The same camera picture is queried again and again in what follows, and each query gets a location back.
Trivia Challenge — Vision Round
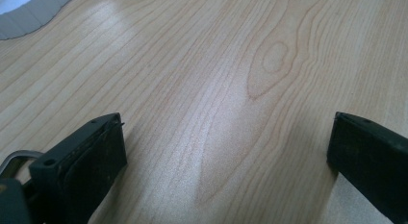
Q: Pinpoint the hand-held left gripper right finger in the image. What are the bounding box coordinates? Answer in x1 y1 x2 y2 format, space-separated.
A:
326 111 408 224

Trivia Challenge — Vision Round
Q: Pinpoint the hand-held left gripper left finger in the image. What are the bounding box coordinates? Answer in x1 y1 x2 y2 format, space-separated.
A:
28 112 128 224

